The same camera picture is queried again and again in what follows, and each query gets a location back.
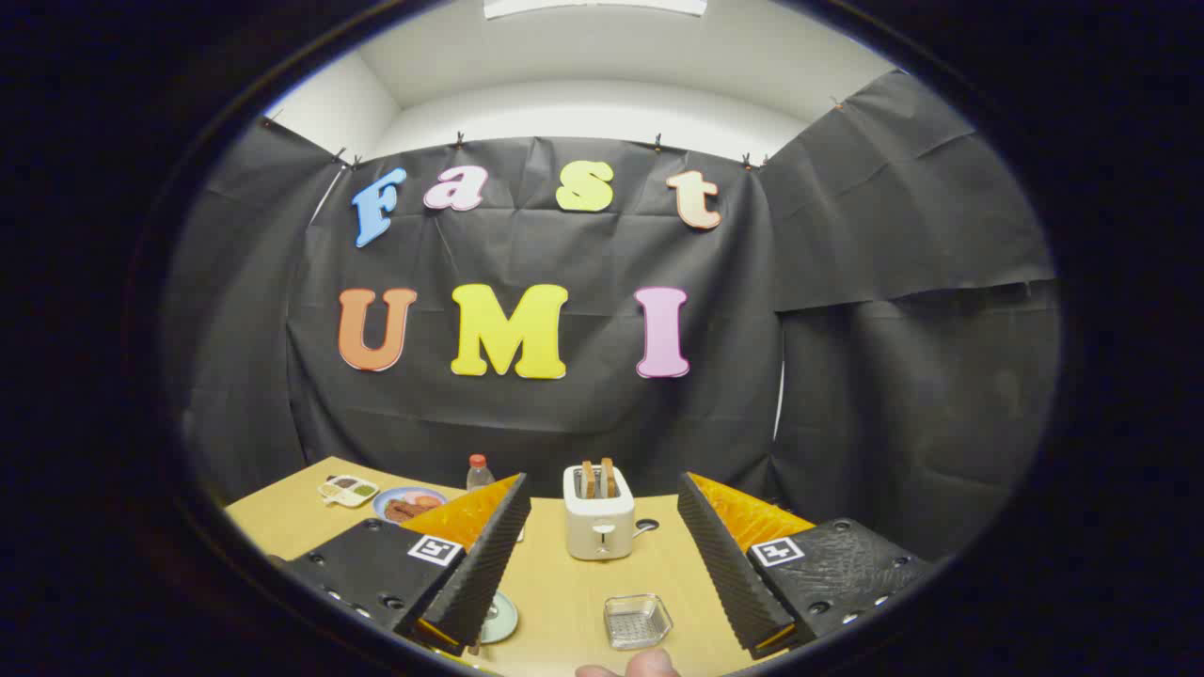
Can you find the ceiling light panel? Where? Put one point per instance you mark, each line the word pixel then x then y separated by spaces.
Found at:
pixel 593 7

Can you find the thick brown toast slice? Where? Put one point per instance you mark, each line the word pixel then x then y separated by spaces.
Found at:
pixel 608 478

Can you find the clear perforated basket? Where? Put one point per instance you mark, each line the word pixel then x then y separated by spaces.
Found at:
pixel 638 621

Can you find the clear water bottle red cap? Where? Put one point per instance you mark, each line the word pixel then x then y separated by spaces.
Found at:
pixel 479 475

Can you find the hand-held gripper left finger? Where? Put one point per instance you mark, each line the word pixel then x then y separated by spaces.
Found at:
pixel 489 564

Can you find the pale green plate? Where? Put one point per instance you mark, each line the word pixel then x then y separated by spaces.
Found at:
pixel 503 621

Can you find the white toaster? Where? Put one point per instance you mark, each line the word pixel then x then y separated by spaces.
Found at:
pixel 599 531

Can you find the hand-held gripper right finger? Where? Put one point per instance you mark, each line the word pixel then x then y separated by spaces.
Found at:
pixel 724 574

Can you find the black backdrop cloth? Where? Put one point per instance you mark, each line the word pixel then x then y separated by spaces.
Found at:
pixel 564 423

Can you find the blue plate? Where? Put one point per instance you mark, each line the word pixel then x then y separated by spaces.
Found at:
pixel 388 500

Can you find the white sauce dish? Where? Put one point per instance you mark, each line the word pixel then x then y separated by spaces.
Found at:
pixel 348 490

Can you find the thin brown toast slice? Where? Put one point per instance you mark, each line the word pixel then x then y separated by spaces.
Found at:
pixel 587 480

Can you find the brown meat slices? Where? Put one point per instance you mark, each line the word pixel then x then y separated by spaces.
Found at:
pixel 409 511

